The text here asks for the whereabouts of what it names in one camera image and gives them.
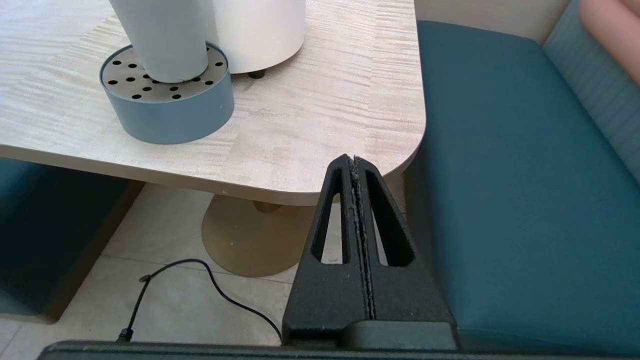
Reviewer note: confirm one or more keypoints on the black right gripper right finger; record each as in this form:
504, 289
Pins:
410, 297

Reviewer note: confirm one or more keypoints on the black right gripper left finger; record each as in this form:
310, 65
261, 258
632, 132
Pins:
330, 300

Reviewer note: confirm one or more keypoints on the grey-blue plastic cup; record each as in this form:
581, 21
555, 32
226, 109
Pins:
165, 45

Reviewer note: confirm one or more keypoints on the dark blue seat cushion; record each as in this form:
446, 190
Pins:
525, 200
50, 235

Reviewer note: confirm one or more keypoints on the large round perforated drip tray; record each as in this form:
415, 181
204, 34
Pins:
170, 117

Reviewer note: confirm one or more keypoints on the grey-blue ribbed sofa backrest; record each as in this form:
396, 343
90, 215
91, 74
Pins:
595, 80

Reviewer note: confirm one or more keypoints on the pink bolster cushion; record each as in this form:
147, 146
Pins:
615, 25

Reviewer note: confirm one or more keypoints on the brown table pedestal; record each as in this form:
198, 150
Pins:
250, 240

